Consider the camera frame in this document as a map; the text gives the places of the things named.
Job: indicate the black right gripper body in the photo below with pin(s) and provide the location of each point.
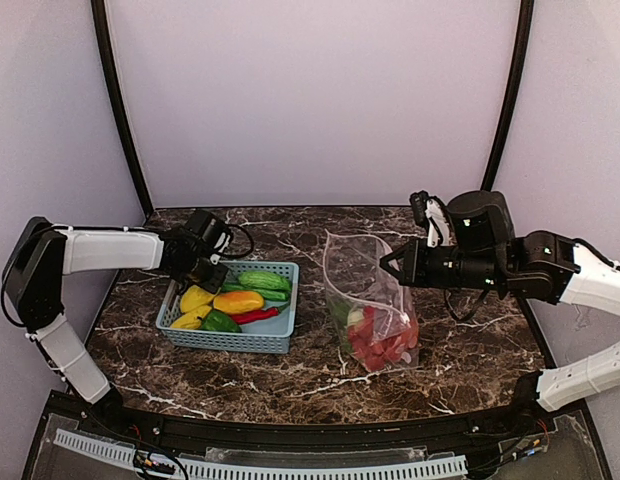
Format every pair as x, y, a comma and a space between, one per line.
416, 262

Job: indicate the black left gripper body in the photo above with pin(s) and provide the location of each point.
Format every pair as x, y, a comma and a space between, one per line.
205, 273

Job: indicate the orange yellow toy mango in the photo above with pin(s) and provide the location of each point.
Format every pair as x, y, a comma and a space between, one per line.
238, 302

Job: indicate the clear zip top bag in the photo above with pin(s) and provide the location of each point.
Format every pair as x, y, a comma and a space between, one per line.
352, 272

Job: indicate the red toy lychee bunch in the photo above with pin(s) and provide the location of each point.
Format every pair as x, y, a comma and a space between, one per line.
383, 340

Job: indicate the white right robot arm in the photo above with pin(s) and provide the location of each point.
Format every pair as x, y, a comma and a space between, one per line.
471, 244

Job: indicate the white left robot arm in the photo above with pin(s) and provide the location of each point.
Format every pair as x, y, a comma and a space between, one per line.
51, 263

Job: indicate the green toy bell pepper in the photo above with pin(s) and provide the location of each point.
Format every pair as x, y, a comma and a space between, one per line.
218, 321

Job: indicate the green toy bitter gourd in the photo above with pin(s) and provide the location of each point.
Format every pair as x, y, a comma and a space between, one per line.
264, 280

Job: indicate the red toy chili pepper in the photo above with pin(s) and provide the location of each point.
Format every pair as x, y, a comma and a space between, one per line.
256, 315

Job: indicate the green toy chili pepper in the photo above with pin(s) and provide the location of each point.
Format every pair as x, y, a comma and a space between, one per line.
267, 294

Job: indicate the light blue plastic basket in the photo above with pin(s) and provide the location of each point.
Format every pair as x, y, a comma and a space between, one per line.
270, 336

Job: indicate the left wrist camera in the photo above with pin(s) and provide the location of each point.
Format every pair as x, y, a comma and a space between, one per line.
219, 249

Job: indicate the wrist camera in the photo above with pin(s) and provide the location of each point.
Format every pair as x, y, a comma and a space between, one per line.
219, 249
430, 213

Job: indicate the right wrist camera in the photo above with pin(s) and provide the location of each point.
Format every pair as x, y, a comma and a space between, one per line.
430, 213

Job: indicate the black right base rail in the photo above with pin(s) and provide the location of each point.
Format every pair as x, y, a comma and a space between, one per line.
536, 331

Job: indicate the black front rail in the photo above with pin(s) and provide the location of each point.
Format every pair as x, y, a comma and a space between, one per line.
483, 433

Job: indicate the white slotted cable duct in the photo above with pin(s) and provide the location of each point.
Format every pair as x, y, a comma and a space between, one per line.
237, 464

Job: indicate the black right corner frame post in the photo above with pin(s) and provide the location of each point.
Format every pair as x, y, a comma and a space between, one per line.
515, 74

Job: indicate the black corner frame post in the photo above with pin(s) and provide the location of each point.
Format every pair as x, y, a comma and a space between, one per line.
118, 109
515, 74

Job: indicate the black left corner frame post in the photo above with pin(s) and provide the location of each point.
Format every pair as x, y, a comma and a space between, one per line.
118, 109

